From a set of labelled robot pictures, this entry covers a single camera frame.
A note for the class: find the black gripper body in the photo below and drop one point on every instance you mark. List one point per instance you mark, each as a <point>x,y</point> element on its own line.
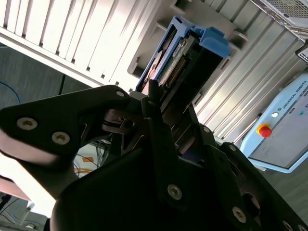
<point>108,204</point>

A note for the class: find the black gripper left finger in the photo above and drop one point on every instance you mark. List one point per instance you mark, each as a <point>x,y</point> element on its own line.
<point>48,120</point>

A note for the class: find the hard disk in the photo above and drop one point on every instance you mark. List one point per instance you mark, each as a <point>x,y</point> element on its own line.
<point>214,44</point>

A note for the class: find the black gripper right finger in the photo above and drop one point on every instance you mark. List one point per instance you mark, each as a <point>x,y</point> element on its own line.
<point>223,163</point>

